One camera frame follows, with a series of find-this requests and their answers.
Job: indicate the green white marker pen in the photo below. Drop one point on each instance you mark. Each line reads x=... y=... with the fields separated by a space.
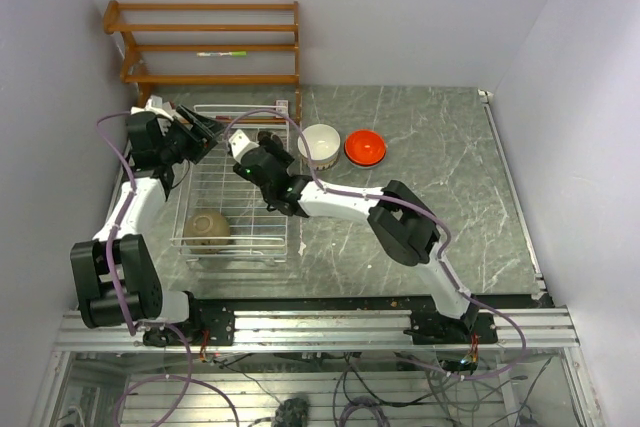
x=215 y=54

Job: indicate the black glazed patterned bowl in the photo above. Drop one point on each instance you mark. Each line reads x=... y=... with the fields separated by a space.
x=266 y=137

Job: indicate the white wire dish rack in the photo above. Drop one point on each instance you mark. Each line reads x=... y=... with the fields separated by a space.
x=257 y=234

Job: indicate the aluminium rail frame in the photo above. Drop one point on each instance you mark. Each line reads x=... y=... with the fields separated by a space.
x=304 y=331

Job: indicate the beige brown ceramic bowl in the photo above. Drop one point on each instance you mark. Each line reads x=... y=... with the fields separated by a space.
x=206 y=232

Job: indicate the orange bowl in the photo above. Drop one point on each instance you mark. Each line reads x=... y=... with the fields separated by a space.
x=365 y=148

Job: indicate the wooden shelf rack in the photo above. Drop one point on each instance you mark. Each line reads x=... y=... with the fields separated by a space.
x=134 y=71

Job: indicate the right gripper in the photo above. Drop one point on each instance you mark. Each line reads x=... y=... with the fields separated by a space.
x=281 y=156

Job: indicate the white box on shelf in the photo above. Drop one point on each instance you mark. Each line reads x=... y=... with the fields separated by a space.
x=157 y=102

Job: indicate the white bowl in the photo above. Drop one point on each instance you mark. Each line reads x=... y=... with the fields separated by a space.
x=323 y=142

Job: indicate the red white package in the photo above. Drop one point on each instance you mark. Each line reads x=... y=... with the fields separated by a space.
x=282 y=106

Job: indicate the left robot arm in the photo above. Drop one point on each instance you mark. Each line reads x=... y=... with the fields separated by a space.
x=115 y=278

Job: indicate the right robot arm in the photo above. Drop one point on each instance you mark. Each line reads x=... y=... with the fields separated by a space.
x=404 y=227

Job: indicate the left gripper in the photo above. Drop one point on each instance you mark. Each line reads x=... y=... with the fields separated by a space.
x=201 y=141

